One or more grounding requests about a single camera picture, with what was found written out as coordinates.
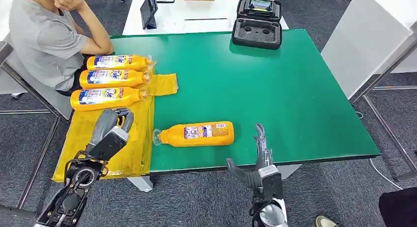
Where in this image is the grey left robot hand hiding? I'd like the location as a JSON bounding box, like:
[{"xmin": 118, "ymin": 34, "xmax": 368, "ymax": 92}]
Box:
[{"xmin": 89, "ymin": 108, "xmax": 135, "ymax": 146}]

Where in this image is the person's hand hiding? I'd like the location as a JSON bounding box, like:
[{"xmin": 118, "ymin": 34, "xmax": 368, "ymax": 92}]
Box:
[{"xmin": 54, "ymin": 0, "xmax": 87, "ymax": 11}]

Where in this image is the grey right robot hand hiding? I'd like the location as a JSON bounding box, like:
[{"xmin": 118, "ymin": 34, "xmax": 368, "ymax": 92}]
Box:
[{"xmin": 226, "ymin": 123, "xmax": 274, "ymax": 189}]

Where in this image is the orange plastic bottle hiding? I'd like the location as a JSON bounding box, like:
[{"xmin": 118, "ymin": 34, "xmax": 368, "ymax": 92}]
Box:
[
  {"xmin": 70, "ymin": 87, "xmax": 149, "ymax": 112},
  {"xmin": 79, "ymin": 69, "xmax": 152, "ymax": 89},
  {"xmin": 87, "ymin": 55, "xmax": 154, "ymax": 72},
  {"xmin": 152, "ymin": 121, "xmax": 235, "ymax": 148}
]

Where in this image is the white table leg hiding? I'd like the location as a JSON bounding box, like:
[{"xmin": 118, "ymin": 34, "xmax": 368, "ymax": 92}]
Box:
[
  {"xmin": 127, "ymin": 176, "xmax": 154, "ymax": 193},
  {"xmin": 277, "ymin": 164, "xmax": 303, "ymax": 181}
]

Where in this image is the yellow plastic sheet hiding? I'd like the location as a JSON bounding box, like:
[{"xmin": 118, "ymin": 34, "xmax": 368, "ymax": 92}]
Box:
[{"xmin": 52, "ymin": 67, "xmax": 179, "ymax": 184}]

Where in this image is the person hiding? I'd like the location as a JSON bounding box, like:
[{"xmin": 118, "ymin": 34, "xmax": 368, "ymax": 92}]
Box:
[
  {"xmin": 315, "ymin": 186, "xmax": 417, "ymax": 227},
  {"xmin": 9, "ymin": 0, "xmax": 114, "ymax": 97}
]

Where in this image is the green table mat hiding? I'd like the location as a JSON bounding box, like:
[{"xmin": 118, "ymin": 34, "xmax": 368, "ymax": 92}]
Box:
[{"xmin": 109, "ymin": 28, "xmax": 381, "ymax": 172}]

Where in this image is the black tablet with stand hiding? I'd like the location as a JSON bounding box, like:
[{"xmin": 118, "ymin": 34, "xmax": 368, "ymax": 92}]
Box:
[{"xmin": 140, "ymin": 0, "xmax": 159, "ymax": 30}]

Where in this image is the black foam-lined case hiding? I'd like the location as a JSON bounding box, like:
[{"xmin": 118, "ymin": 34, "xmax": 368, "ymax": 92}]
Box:
[{"xmin": 231, "ymin": 0, "xmax": 283, "ymax": 51}]

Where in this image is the white table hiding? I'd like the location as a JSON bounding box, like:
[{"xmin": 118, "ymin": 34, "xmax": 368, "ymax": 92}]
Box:
[{"xmin": 122, "ymin": 0, "xmax": 290, "ymax": 36}]

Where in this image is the white panel board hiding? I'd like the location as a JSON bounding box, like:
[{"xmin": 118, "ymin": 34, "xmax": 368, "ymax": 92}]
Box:
[{"xmin": 320, "ymin": 0, "xmax": 417, "ymax": 100}]

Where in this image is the handheld controller with screen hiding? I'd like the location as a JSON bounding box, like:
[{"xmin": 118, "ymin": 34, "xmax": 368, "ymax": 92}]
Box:
[{"xmin": 249, "ymin": 0, "xmax": 273, "ymax": 12}]

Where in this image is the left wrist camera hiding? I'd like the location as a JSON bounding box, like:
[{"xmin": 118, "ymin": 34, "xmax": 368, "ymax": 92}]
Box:
[{"xmin": 85, "ymin": 127, "xmax": 130, "ymax": 162}]

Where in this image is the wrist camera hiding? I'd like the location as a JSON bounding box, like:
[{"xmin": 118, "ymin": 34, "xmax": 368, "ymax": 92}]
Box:
[
  {"xmin": 257, "ymin": 164, "xmax": 284, "ymax": 202},
  {"xmin": 85, "ymin": 127, "xmax": 130, "ymax": 162}
]

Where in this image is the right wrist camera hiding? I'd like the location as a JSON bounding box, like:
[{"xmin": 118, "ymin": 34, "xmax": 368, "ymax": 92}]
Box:
[{"xmin": 257, "ymin": 164, "xmax": 284, "ymax": 202}]

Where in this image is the white seat with steel frame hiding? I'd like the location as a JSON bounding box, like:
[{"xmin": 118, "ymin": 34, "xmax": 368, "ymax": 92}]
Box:
[{"xmin": 0, "ymin": 40, "xmax": 77, "ymax": 220}]

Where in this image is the white cable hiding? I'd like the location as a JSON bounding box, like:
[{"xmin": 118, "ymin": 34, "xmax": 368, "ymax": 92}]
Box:
[{"xmin": 369, "ymin": 159, "xmax": 405, "ymax": 190}]

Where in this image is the steel frame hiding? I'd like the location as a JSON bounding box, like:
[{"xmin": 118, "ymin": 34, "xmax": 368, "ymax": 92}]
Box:
[{"xmin": 348, "ymin": 36, "xmax": 417, "ymax": 182}]

